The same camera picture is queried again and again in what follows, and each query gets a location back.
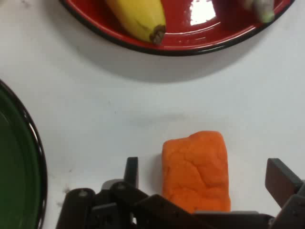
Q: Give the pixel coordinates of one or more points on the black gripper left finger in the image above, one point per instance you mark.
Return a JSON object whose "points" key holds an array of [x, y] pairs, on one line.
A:
{"points": [[114, 210]]}

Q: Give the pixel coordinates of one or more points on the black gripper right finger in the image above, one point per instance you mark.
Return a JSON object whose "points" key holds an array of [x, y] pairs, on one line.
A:
{"points": [[286, 186]]}

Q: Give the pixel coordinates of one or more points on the purple eggplant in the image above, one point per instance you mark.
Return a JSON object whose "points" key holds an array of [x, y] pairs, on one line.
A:
{"points": [[262, 9]]}

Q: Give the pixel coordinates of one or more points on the orange bread loaf toy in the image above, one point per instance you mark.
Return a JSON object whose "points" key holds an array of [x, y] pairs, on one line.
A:
{"points": [[195, 171]]}

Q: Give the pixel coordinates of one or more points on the green enamel plate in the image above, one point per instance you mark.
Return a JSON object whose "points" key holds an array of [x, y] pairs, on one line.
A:
{"points": [[16, 167]]}

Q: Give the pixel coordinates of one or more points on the red enamel plate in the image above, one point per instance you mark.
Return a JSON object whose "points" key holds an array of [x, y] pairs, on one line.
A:
{"points": [[190, 38]]}

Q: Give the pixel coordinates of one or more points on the yellow banana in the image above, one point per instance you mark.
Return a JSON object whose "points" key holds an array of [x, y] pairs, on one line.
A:
{"points": [[140, 19]]}

